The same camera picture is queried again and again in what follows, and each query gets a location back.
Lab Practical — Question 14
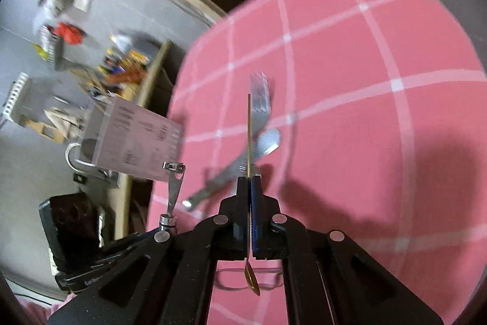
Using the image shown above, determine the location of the white perforated utensil holder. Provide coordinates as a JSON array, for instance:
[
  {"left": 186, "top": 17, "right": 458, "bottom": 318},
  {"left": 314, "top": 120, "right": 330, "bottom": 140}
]
[{"left": 81, "top": 97, "right": 184, "bottom": 182}]

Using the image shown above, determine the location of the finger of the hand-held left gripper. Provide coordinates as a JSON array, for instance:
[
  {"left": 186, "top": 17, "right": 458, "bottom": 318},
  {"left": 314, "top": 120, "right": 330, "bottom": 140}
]
[{"left": 99, "top": 228, "right": 168, "bottom": 267}]

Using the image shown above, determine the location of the metal fork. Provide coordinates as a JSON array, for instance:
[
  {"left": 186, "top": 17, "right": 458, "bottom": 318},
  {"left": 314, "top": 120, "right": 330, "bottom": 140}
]
[{"left": 249, "top": 71, "right": 274, "bottom": 137}]

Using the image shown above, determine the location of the flat-handled metal spoon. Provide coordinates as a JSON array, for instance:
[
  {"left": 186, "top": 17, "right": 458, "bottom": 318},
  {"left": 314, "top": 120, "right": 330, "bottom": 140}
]
[{"left": 183, "top": 127, "right": 282, "bottom": 212}]

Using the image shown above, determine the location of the metal peeler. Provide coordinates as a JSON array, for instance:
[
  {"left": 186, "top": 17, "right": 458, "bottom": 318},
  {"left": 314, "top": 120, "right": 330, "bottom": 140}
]
[{"left": 160, "top": 161, "right": 187, "bottom": 230}]

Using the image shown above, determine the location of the large oil jug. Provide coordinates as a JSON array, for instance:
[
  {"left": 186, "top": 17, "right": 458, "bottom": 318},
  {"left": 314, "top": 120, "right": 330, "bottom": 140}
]
[{"left": 114, "top": 34, "right": 134, "bottom": 53}]

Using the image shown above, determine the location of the grey wall rack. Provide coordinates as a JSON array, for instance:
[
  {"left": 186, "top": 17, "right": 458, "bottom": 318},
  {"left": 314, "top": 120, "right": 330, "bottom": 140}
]
[{"left": 40, "top": 26, "right": 63, "bottom": 69}]

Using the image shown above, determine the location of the pink checked tablecloth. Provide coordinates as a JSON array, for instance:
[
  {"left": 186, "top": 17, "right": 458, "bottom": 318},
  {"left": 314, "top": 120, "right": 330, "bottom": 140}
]
[{"left": 146, "top": 0, "right": 487, "bottom": 325}]

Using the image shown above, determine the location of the metal faucet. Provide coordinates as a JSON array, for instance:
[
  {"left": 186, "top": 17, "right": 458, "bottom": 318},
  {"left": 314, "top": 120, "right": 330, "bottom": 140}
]
[{"left": 65, "top": 142, "right": 100, "bottom": 173}]

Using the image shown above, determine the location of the red plastic bag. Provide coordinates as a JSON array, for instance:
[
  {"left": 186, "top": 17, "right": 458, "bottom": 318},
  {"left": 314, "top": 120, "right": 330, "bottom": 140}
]
[{"left": 55, "top": 22, "right": 83, "bottom": 45}]

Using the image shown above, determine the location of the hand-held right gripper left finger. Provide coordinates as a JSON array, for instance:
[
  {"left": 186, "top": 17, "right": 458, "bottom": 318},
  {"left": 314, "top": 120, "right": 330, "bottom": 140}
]
[{"left": 47, "top": 176, "right": 252, "bottom": 325}]

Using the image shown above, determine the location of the white wall basket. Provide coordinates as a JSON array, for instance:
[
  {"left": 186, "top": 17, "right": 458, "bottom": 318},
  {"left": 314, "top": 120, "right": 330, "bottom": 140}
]
[{"left": 2, "top": 73, "right": 30, "bottom": 125}]

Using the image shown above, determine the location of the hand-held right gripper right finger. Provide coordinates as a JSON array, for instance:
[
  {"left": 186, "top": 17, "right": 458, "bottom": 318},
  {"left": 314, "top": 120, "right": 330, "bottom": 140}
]
[{"left": 250, "top": 176, "right": 446, "bottom": 325}]

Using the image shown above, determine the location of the thin gold spoon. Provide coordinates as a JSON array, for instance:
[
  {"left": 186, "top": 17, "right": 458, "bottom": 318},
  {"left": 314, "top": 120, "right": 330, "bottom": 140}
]
[{"left": 243, "top": 94, "right": 261, "bottom": 297}]

